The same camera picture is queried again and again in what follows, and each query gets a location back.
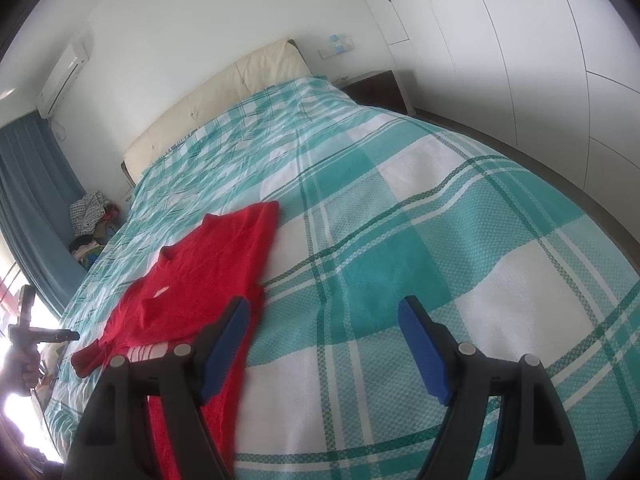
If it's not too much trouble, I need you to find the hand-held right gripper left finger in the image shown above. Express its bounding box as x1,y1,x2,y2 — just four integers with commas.
62,296,251,480

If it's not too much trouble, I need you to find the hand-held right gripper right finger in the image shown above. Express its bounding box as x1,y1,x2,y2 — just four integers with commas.
397,295,586,480

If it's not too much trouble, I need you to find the red knit sweater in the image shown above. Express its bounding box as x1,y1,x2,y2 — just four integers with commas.
70,201,280,480

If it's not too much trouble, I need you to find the pile of colourful clothes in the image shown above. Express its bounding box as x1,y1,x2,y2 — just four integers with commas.
67,202,123,267

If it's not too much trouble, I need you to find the person's left hand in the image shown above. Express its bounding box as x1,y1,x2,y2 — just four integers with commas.
2,342,43,398

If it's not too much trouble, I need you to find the blue curtain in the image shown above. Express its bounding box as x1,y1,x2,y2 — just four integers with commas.
0,110,91,318

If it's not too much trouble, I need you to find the checked white garment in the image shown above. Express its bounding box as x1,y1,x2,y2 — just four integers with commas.
69,191,108,236

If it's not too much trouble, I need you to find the teal plaid blanket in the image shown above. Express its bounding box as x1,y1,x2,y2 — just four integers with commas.
42,76,640,480

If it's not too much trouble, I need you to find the white air conditioner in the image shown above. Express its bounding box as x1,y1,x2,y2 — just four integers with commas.
36,30,96,120

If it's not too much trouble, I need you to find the cream padded headboard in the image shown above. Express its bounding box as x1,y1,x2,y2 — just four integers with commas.
122,39,321,188

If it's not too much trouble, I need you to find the dark wooden nightstand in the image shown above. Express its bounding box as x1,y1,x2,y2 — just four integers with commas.
341,70,413,115

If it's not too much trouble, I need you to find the white wardrobe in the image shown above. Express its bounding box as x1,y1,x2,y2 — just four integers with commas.
365,0,640,241

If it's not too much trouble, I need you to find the white wall socket panel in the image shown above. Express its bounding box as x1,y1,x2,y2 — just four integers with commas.
317,34,355,58

